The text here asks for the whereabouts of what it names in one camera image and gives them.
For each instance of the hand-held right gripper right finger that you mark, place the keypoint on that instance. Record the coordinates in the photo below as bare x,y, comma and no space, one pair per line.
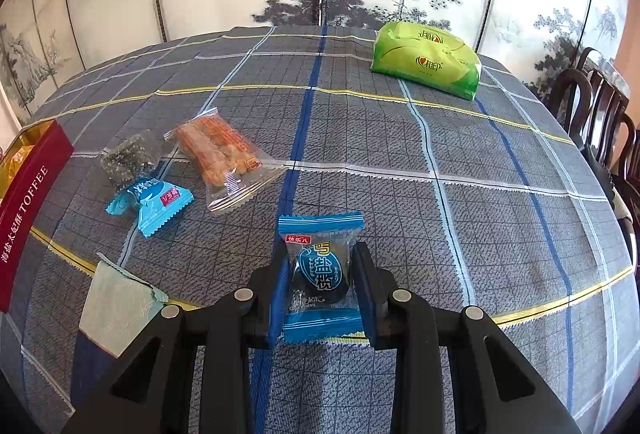
362,299

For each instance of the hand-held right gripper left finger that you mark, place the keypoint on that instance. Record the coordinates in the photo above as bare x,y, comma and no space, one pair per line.
277,304

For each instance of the blue round-label snack packet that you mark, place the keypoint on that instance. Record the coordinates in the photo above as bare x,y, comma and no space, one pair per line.
320,274

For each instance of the small clear orange snack packet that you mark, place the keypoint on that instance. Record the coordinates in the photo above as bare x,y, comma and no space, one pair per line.
220,149

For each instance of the red and gold tin box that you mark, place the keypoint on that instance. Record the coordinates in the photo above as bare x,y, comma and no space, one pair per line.
30,214

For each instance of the dark blue teal-edged packet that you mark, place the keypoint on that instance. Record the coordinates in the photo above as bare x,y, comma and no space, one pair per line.
115,309

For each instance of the light blue candy packet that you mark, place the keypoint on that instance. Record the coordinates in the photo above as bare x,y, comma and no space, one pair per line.
150,199

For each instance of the clear-wrapped dark sesame candy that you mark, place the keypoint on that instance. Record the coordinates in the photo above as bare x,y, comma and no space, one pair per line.
127,159

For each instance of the green tissue pack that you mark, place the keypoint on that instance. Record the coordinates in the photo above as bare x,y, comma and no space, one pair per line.
425,59

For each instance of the dark cloth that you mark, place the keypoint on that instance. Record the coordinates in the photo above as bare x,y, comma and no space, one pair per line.
612,181

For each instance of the dark wooden chair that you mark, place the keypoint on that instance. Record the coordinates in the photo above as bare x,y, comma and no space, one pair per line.
595,89
631,154

